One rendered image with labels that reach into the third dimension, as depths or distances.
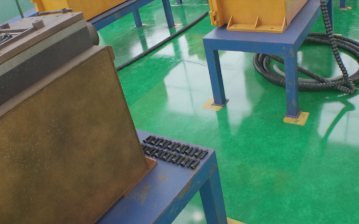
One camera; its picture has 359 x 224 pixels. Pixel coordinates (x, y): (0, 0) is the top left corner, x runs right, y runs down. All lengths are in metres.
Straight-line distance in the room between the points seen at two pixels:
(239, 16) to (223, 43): 0.33
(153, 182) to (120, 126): 0.30
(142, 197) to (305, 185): 1.16
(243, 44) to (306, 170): 1.05
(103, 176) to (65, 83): 0.40
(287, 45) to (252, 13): 0.50
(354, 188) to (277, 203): 0.51
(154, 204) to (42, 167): 0.48
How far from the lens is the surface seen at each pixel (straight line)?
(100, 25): 4.25
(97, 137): 1.21
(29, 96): 1.02
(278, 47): 2.52
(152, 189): 1.40
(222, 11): 2.94
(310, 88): 3.03
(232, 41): 2.65
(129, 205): 1.37
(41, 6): 4.68
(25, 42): 1.09
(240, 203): 2.11
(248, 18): 2.86
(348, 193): 2.18
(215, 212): 1.72
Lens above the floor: 1.58
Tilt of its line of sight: 32 degrees down
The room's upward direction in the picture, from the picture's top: 14 degrees counter-clockwise
